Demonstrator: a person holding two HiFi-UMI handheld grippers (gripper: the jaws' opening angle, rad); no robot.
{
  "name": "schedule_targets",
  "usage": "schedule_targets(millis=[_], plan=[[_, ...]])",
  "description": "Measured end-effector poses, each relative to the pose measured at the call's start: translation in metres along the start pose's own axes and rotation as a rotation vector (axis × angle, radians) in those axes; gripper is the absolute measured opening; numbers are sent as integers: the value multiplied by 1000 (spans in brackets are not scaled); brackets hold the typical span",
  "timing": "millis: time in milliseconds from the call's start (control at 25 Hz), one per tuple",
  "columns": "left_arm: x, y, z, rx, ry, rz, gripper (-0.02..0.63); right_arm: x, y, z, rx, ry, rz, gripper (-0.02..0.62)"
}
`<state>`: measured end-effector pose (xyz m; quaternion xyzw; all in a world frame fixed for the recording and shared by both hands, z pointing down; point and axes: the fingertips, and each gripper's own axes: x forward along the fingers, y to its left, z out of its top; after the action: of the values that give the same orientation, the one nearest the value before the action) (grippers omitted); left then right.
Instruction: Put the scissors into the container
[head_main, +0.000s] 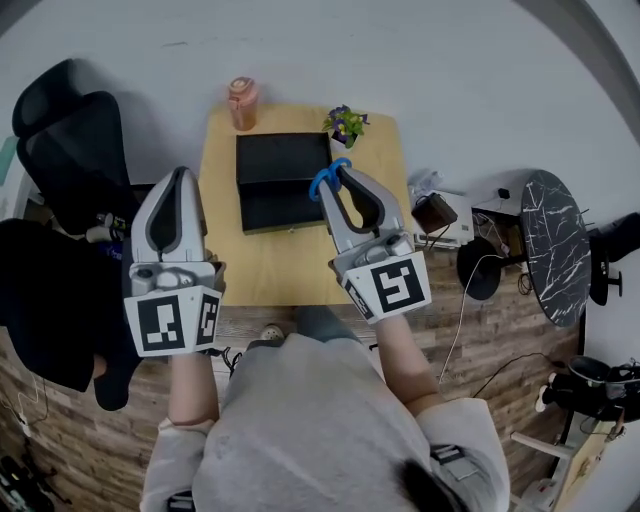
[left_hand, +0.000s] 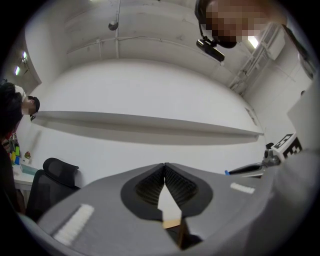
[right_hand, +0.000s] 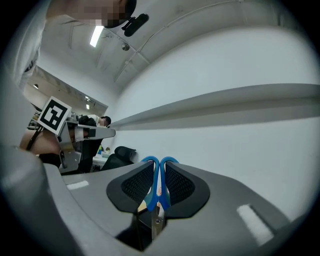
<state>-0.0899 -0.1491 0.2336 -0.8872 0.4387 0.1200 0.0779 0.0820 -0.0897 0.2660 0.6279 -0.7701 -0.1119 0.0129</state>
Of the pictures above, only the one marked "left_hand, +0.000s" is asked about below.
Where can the black office chair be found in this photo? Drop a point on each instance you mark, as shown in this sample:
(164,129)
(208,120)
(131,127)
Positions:
(50,185)

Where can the white wall-mounted unit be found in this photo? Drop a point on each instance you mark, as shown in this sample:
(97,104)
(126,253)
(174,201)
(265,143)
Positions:
(276,43)

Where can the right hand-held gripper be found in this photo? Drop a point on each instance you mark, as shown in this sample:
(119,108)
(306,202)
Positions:
(287,147)

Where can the white desk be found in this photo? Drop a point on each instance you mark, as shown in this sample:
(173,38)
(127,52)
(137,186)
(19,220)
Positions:
(22,178)

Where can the wall poster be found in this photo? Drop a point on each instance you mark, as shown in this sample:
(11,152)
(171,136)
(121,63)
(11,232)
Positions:
(250,115)

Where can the black head-worn camera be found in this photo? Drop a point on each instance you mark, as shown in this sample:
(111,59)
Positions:
(210,48)

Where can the teal tray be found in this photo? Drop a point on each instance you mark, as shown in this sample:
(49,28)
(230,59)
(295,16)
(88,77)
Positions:
(29,170)

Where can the person's head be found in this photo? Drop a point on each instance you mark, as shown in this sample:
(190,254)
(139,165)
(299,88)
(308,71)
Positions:
(235,17)

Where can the ceiling conduit pipe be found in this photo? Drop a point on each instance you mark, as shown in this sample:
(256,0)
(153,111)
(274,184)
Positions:
(117,37)

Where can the small ceiling light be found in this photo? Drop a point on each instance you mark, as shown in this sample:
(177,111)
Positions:
(16,70)
(24,55)

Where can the small red flower plant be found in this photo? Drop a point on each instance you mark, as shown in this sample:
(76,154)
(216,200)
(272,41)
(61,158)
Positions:
(27,155)

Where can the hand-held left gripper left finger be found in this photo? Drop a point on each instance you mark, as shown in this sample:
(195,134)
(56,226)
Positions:
(100,215)

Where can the dome security camera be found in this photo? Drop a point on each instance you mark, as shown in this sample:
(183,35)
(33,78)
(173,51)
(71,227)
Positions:
(113,25)

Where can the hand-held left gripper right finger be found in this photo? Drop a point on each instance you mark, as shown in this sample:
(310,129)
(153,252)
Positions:
(220,200)

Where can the colourful blocks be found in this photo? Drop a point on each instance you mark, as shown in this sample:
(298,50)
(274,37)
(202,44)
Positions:
(15,152)

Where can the long ceiling light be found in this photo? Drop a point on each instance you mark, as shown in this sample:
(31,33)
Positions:
(253,42)

